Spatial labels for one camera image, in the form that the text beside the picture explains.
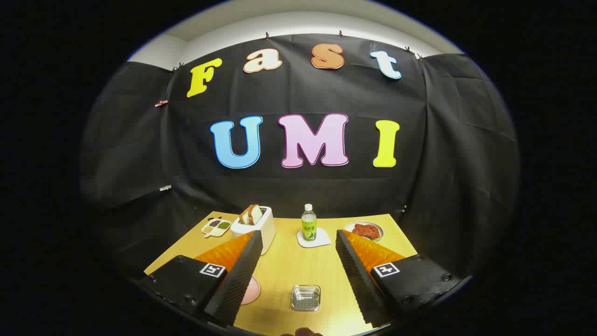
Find white toaster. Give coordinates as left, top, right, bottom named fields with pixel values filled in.
left=230, top=206, right=276, bottom=256

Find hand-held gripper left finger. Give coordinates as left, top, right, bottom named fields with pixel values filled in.
left=138, top=230, right=264, bottom=327

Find white food plate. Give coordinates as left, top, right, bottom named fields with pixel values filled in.
left=343, top=221, right=384, bottom=243

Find brown meat pieces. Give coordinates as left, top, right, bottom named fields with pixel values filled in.
left=352, top=224, right=379, bottom=240

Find white coaster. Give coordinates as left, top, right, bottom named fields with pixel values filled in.
left=297, top=228, right=332, bottom=248

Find green label drink bottle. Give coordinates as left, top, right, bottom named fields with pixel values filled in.
left=301, top=203, right=318, bottom=242

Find white three-section condiment tray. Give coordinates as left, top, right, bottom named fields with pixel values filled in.
left=201, top=217, right=232, bottom=238

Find perforated metal basket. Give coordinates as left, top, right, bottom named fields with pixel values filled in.
left=291, top=285, right=321, bottom=312

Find pink plate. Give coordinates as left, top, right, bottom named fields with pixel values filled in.
left=240, top=275, right=261, bottom=306

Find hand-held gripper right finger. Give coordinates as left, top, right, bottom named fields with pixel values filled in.
left=335, top=230, right=462, bottom=329

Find black backdrop cloth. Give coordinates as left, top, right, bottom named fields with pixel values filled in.
left=79, top=33, right=521, bottom=280

